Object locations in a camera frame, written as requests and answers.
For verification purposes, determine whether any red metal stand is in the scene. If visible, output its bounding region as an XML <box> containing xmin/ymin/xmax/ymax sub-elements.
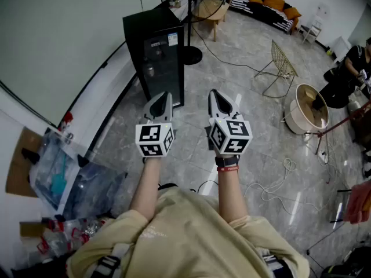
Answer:
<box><xmin>314</xmin><ymin>99</ymin><xmax>371</xmax><ymax>156</ymax></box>

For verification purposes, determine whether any black fan cable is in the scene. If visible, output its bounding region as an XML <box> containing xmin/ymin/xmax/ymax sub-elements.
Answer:
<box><xmin>191</xmin><ymin>24</ymin><xmax>290</xmax><ymax>78</ymax></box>

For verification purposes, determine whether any orange cushion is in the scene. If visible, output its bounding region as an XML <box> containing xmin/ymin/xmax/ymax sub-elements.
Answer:
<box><xmin>262</xmin><ymin>0</ymin><xmax>286</xmax><ymax>11</ymax></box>
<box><xmin>283</xmin><ymin>6</ymin><xmax>302</xmax><ymax>30</ymax></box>

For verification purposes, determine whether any black striped sofa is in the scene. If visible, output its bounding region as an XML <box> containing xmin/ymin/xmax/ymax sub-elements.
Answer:
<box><xmin>228</xmin><ymin>0</ymin><xmax>302</xmax><ymax>36</ymax></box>

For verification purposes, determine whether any person's left forearm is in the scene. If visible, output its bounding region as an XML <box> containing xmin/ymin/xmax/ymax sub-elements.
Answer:
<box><xmin>128</xmin><ymin>156</ymin><xmax>163</xmax><ymax>222</ymax></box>

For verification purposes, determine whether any black faucet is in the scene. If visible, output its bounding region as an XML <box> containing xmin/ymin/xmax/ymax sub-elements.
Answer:
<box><xmin>21</xmin><ymin>148</ymin><xmax>41</xmax><ymax>165</ymax></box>

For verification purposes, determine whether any person's right forearm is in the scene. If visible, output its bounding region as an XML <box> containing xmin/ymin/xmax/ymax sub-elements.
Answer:
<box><xmin>214</xmin><ymin>155</ymin><xmax>250</xmax><ymax>224</ymax></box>

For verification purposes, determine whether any small red object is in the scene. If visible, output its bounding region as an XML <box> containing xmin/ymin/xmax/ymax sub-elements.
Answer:
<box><xmin>59</xmin><ymin>111</ymin><xmax>74</xmax><ymax>130</ymax></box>

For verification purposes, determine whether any white round drum table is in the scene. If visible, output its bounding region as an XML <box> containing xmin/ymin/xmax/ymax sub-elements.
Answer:
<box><xmin>283</xmin><ymin>83</ymin><xmax>330</xmax><ymax>135</ymax></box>

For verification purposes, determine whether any white floor cable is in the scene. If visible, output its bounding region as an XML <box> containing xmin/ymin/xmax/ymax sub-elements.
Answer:
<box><xmin>243</xmin><ymin>157</ymin><xmax>330</xmax><ymax>217</ymax></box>

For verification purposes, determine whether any black mini fridge cabinet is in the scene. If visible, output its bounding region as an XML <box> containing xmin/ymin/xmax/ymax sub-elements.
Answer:
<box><xmin>122</xmin><ymin>8</ymin><xmax>185</xmax><ymax>98</ymax></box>

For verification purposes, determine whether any teal cloth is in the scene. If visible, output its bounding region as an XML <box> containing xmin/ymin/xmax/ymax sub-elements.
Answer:
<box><xmin>51</xmin><ymin>169</ymin><xmax>68</xmax><ymax>195</ymax></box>

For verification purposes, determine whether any cardboard sheet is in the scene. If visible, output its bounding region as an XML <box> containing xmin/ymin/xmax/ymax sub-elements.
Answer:
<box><xmin>5</xmin><ymin>126</ymin><xmax>44</xmax><ymax>198</ymax></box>

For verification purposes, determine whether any black wristwatch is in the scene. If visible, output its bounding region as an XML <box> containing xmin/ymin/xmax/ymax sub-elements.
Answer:
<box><xmin>214</xmin><ymin>156</ymin><xmax>240</xmax><ymax>168</ymax></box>

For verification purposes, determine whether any round wooden table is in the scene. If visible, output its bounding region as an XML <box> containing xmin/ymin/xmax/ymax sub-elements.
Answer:
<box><xmin>192</xmin><ymin>0</ymin><xmax>231</xmax><ymax>42</ymax></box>

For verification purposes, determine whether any clear plastic storage bin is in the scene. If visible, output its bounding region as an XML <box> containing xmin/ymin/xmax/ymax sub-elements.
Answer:
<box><xmin>28</xmin><ymin>127</ymin><xmax>128</xmax><ymax>220</ymax></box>

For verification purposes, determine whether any beige t-shirt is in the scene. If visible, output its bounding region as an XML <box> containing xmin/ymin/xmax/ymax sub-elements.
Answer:
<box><xmin>66</xmin><ymin>186</ymin><xmax>311</xmax><ymax>278</ymax></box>

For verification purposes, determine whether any black white harness strap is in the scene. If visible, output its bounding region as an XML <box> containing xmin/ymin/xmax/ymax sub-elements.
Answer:
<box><xmin>260</xmin><ymin>247</ymin><xmax>292</xmax><ymax>278</ymax></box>
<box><xmin>92</xmin><ymin>243</ymin><xmax>130</xmax><ymax>278</ymax></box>

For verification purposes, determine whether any black standing fan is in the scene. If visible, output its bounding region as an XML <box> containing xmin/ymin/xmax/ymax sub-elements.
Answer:
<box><xmin>161</xmin><ymin>0</ymin><xmax>228</xmax><ymax>66</ymax></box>

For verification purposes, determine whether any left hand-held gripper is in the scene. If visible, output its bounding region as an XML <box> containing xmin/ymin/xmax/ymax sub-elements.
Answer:
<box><xmin>134</xmin><ymin>91</ymin><xmax>176</xmax><ymax>158</ymax></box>

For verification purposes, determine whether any gold wire chair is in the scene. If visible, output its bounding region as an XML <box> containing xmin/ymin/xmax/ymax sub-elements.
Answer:
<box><xmin>254</xmin><ymin>39</ymin><xmax>299</xmax><ymax>98</ymax></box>

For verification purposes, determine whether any white box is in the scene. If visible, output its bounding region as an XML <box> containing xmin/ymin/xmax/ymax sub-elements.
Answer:
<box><xmin>332</xmin><ymin>35</ymin><xmax>353</xmax><ymax>64</ymax></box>

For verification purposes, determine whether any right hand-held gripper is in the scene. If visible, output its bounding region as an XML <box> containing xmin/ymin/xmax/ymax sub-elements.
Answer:
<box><xmin>206</xmin><ymin>89</ymin><xmax>254</xmax><ymax>158</ymax></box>

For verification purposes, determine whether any large clear water bottle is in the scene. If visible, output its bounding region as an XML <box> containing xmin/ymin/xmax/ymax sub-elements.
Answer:
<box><xmin>28</xmin><ymin>227</ymin><xmax>73</xmax><ymax>260</ymax></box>
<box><xmin>62</xmin><ymin>217</ymin><xmax>101</xmax><ymax>244</ymax></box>

